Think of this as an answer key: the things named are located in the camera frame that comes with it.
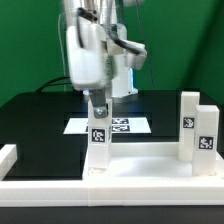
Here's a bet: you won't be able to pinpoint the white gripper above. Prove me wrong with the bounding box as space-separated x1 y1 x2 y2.
66 23 147 119

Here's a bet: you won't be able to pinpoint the white desk top tray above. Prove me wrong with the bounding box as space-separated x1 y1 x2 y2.
81 142 224 183

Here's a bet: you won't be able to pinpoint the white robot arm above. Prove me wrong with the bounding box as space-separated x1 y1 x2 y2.
61 0 147 119

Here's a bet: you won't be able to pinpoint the fiducial marker plate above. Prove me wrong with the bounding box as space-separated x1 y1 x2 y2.
64 117 151 134

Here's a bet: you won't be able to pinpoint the white U-shaped fence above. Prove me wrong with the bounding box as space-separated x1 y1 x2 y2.
0 144 224 207

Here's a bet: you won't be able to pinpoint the black cables on table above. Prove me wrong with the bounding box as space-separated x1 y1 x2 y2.
34 75 73 93

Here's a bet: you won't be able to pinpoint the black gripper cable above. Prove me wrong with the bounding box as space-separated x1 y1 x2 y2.
75 7 143 56

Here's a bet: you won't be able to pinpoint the white cable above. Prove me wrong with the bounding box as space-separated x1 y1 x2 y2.
57 13 68 78

